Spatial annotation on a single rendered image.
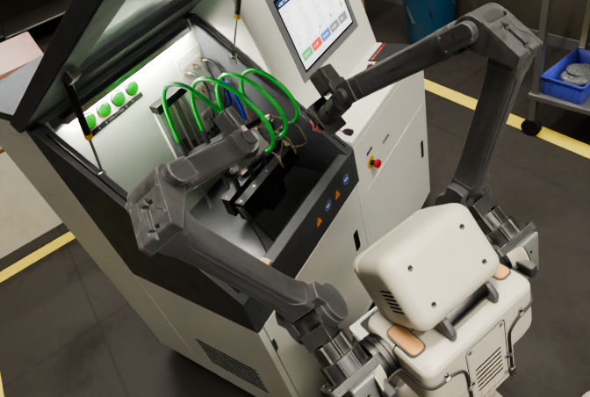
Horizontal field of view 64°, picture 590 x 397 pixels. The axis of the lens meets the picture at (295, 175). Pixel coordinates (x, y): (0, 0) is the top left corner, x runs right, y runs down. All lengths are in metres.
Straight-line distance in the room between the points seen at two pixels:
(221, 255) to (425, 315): 0.35
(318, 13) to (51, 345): 2.22
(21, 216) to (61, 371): 1.20
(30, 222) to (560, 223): 3.25
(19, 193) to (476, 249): 3.09
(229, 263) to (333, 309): 0.23
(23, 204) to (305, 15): 2.40
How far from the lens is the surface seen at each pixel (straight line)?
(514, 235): 1.07
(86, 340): 2.90
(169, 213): 0.71
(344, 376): 0.90
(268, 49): 1.71
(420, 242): 0.83
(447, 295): 0.85
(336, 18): 2.05
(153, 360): 2.61
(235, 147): 1.05
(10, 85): 1.68
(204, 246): 0.74
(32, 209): 3.63
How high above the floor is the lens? 2.03
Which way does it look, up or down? 40 degrees down
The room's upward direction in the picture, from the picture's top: 17 degrees counter-clockwise
